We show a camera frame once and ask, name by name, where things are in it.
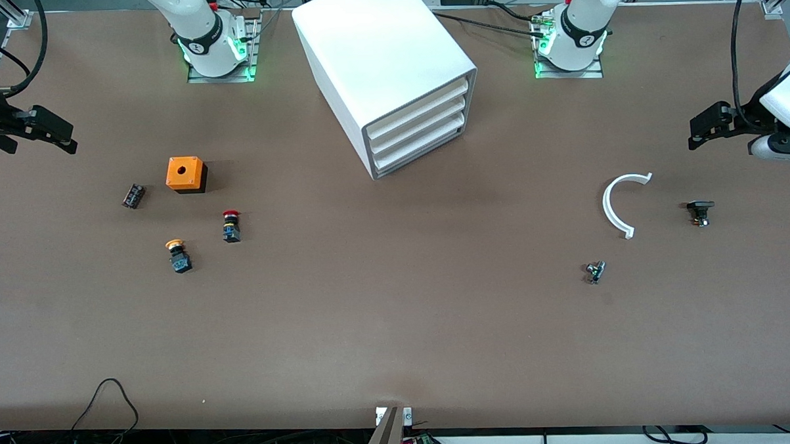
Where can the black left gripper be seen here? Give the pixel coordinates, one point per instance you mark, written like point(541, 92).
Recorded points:
point(748, 116)

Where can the white lowest cabinet drawer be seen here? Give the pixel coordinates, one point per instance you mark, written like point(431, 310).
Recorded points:
point(418, 143)

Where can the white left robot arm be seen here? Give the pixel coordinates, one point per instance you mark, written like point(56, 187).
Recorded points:
point(582, 18)

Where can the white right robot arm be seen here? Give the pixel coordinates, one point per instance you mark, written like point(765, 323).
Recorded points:
point(197, 18)

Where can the yellow push button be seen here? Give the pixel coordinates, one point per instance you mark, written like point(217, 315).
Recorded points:
point(179, 259)

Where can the red push button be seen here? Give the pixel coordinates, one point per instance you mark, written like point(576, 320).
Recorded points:
point(231, 231)

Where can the white middle cabinet drawer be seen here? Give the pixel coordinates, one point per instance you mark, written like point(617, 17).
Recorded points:
point(418, 126)

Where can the white highest cabinet drawer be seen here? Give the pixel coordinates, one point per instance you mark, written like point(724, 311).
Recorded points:
point(417, 111)

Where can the white drawer cabinet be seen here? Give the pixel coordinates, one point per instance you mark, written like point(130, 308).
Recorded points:
point(376, 52)

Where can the small black terminal block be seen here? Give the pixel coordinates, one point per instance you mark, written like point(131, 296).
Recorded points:
point(133, 196)

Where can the white curved plastic part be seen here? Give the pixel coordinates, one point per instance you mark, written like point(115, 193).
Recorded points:
point(608, 208)

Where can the orange box with hole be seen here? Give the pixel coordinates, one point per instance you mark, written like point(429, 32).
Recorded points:
point(183, 177)

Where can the small grey metal component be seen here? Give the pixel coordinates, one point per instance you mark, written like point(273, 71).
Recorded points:
point(595, 271)

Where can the black switch component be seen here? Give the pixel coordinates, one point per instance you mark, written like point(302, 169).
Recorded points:
point(700, 206)

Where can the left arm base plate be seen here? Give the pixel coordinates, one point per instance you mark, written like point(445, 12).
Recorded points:
point(587, 74)

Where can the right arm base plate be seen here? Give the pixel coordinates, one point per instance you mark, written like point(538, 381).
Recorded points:
point(199, 77)

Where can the white mounting bracket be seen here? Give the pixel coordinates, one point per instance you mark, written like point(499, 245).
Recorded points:
point(408, 415)

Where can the grey camera stand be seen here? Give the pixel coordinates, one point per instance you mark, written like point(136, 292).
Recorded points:
point(386, 439)

